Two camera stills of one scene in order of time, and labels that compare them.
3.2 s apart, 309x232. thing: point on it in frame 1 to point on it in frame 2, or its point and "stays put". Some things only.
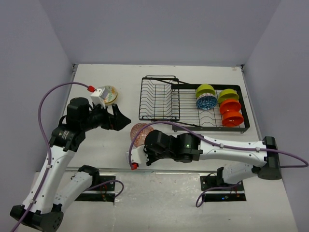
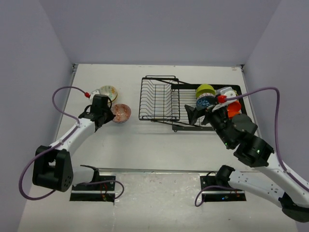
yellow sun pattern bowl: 110,97 stays put
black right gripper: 151,159 to 192,113
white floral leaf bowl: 111,95 stays put
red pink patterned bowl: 140,138 to 122,112
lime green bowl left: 205,88 stays put
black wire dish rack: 165,98 stays put
